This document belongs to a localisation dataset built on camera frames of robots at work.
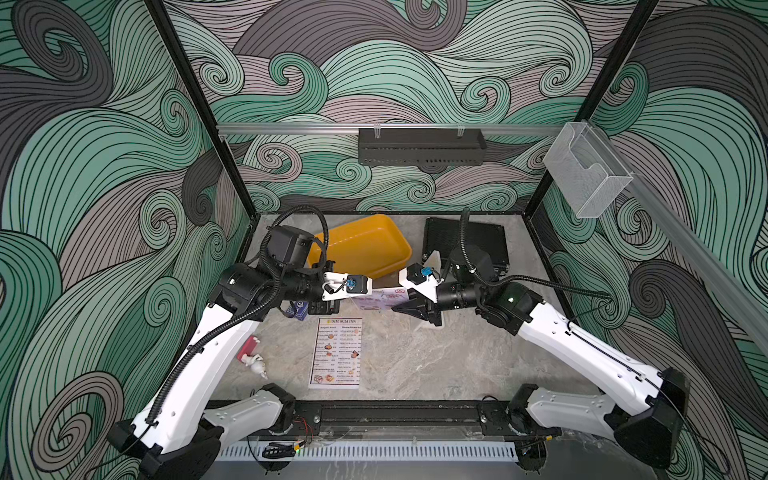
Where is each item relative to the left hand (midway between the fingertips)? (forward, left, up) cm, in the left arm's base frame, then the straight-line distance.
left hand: (353, 280), depth 62 cm
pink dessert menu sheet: (-2, -6, -4) cm, 7 cm away
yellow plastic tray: (+36, -3, -33) cm, 49 cm away
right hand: (-3, -9, -5) cm, 11 cm away
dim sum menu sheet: (-4, +6, -33) cm, 34 cm away
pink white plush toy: (-6, +31, -30) cm, 44 cm away
